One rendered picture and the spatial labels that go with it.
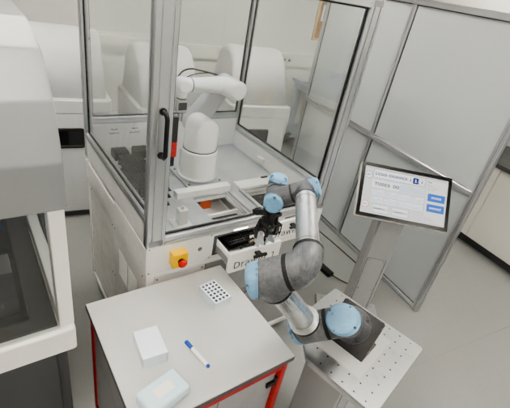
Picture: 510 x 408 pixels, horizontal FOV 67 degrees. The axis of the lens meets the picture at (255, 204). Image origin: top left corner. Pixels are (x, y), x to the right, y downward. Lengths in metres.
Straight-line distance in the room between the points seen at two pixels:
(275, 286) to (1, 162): 0.76
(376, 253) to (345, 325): 1.10
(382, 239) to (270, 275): 1.40
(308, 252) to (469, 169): 1.88
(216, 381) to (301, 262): 0.57
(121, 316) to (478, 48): 2.51
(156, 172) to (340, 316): 0.85
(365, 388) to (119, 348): 0.91
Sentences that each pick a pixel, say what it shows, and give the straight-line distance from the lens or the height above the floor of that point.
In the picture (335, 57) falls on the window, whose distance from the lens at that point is 1.81.
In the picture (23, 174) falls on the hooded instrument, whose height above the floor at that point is 1.48.
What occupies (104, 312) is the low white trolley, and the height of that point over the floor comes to 0.76.
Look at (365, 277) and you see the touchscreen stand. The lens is 2.62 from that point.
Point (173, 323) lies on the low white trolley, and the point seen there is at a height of 0.76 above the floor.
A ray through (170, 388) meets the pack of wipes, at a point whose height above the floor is 0.81.
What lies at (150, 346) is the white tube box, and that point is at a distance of 1.49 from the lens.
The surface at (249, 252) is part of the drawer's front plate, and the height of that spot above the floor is 0.91.
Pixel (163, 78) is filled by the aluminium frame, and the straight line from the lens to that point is 1.36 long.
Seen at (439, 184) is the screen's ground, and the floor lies 1.16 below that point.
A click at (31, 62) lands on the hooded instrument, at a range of 1.13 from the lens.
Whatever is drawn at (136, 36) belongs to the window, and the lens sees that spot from 1.52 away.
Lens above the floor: 1.98
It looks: 30 degrees down
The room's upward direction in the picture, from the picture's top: 11 degrees clockwise
